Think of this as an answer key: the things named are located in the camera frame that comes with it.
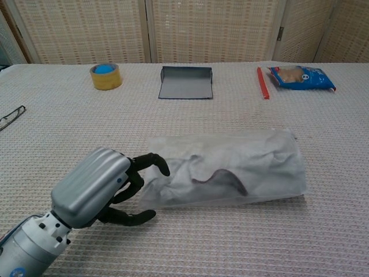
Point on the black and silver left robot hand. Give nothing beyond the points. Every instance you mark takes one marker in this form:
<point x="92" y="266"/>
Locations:
<point x="92" y="184"/>

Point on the transparent plastic bag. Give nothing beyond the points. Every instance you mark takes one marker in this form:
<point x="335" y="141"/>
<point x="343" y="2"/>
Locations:
<point x="161" y="144"/>

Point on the grey garment with dark trim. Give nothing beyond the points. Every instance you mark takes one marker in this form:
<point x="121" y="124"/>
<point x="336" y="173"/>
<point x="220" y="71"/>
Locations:
<point x="259" y="170"/>

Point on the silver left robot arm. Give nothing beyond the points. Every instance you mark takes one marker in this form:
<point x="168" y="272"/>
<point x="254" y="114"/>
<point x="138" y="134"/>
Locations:
<point x="29" y="248"/>

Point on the blue snack packet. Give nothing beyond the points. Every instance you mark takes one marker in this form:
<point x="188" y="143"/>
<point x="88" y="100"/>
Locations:
<point x="308" y="79"/>

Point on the yellow packing tape roll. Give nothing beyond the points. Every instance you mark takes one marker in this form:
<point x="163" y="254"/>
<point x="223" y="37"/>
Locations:
<point x="106" y="82"/>

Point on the black-rimmed eyeglasses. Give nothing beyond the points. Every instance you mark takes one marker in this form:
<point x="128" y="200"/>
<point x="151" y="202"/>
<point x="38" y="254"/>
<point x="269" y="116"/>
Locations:
<point x="11" y="116"/>

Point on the grey open box tray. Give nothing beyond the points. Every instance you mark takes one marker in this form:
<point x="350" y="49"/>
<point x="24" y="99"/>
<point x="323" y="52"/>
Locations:
<point x="186" y="86"/>

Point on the white waffle-weave tablecloth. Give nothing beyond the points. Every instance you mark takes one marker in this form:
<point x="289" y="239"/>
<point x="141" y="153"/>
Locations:
<point x="219" y="245"/>

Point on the woven folding screen panel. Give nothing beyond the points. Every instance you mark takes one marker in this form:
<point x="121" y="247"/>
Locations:
<point x="213" y="29"/>
<point x="10" y="37"/>
<point x="348" y="34"/>
<point x="86" y="29"/>
<point x="305" y="29"/>

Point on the red plastic stick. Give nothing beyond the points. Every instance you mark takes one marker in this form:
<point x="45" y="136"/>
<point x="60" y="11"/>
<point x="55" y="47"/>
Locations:
<point x="263" y="83"/>

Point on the metal screen hinge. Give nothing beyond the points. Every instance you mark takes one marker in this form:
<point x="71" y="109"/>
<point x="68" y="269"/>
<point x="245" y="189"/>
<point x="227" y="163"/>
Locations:
<point x="280" y="33"/>

